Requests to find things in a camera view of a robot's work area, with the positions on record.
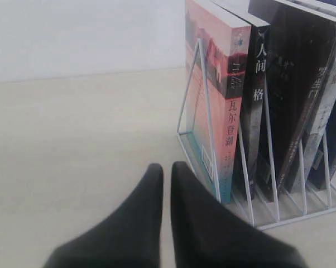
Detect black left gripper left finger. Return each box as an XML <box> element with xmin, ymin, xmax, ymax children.
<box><xmin>44</xmin><ymin>163</ymin><xmax>164</xmax><ymax>267</ymax></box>

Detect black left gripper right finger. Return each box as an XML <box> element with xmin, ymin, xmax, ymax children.
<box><xmin>170</xmin><ymin>161</ymin><xmax>307</xmax><ymax>267</ymax></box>

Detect dark blue moon book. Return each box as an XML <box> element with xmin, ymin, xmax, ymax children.
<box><xmin>308</xmin><ymin>101</ymin><xmax>336</xmax><ymax>189</ymax></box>

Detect black white-lettered book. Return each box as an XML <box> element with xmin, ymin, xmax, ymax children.
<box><xmin>213</xmin><ymin>1</ymin><xmax>270</xmax><ymax>198</ymax></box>

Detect white cat-pattern book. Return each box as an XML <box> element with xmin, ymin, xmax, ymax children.
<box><xmin>282</xmin><ymin>0</ymin><xmax>336</xmax><ymax>193</ymax></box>

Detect pink Walden book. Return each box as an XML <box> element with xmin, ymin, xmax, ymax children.
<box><xmin>185</xmin><ymin>1</ymin><xmax>251</xmax><ymax>204</ymax></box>

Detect dark brown Rashomon book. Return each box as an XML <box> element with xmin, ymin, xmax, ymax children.
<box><xmin>248</xmin><ymin>1</ymin><xmax>336</xmax><ymax>193</ymax></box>

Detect white wire book rack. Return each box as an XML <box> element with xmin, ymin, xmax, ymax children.
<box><xmin>175</xmin><ymin>37</ymin><xmax>336</xmax><ymax>231</ymax></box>

